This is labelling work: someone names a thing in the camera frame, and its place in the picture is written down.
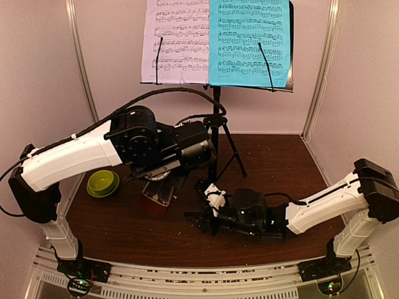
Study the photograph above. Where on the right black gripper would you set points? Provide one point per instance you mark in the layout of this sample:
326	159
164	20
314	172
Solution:
205	221

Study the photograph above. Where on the brown wooden metronome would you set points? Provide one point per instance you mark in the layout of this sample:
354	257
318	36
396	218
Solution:
151	208

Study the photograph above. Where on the black music stand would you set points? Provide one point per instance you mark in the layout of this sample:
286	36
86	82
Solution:
216	121

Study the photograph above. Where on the lilac sheet music page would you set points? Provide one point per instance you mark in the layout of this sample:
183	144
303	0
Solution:
176	42

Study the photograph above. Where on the blue sheet music page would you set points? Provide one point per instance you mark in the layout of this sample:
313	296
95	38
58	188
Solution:
250	43

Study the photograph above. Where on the clear plastic metronome cover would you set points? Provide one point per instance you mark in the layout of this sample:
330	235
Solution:
159	192

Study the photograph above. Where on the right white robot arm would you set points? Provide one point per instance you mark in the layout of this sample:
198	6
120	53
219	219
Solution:
369	189

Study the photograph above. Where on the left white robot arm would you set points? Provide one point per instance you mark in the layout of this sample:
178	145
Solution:
152	150

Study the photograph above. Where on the green bowl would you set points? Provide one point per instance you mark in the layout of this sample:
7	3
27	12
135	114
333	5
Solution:
102	183

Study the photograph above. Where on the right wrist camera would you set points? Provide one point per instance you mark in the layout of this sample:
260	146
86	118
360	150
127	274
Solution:
210	193

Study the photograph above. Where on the aluminium front rail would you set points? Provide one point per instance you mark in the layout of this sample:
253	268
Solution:
276	280

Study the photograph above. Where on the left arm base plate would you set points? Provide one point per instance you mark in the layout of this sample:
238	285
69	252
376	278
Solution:
86	268

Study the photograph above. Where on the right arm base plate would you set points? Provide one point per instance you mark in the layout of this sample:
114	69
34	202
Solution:
321	268

